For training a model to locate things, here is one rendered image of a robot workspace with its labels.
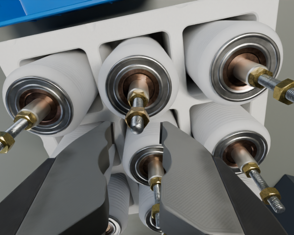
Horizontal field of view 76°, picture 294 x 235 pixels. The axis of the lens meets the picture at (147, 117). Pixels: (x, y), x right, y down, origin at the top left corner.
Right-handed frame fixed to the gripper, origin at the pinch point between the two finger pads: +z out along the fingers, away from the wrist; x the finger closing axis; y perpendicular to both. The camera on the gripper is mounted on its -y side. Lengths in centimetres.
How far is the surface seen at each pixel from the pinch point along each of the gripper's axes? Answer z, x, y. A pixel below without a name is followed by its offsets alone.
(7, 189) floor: 34, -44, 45
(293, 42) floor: 34.5, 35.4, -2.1
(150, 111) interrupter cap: 9.2, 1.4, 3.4
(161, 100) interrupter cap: 9.2, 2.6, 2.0
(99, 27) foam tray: 16.5, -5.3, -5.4
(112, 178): 16.4, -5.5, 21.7
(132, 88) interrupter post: 6.7, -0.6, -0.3
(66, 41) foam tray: 16.5, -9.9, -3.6
